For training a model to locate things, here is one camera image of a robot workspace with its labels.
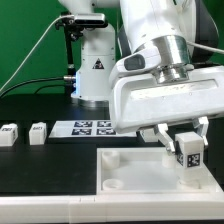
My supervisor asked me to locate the white marker sheet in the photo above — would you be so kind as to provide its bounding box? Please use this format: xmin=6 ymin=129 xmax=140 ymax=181
xmin=50 ymin=120 xmax=136 ymax=138

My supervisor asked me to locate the black cable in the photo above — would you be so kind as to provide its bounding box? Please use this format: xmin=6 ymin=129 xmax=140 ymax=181
xmin=0 ymin=77 xmax=76 ymax=99

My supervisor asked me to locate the white square tabletop tray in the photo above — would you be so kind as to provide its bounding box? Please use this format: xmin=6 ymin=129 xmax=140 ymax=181
xmin=97 ymin=147 xmax=222 ymax=194

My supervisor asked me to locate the white cable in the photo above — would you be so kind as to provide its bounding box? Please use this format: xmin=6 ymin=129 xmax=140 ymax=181
xmin=0 ymin=14 xmax=74 ymax=94

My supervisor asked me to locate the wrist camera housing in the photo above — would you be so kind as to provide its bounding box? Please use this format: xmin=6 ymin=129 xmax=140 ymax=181
xmin=109 ymin=46 xmax=161 ymax=86

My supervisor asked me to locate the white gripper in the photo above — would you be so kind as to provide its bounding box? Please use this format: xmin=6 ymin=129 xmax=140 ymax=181
xmin=109 ymin=66 xmax=224 ymax=155

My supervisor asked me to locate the white L-shaped fence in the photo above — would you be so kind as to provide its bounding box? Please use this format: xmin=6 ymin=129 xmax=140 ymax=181
xmin=0 ymin=150 xmax=224 ymax=224

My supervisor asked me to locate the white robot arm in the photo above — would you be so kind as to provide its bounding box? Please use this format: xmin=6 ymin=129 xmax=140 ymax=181
xmin=59 ymin=0 xmax=224 ymax=152

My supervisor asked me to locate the black camera on stand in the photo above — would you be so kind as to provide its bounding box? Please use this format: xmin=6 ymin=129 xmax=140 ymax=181
xmin=55 ymin=12 xmax=108 ymax=76

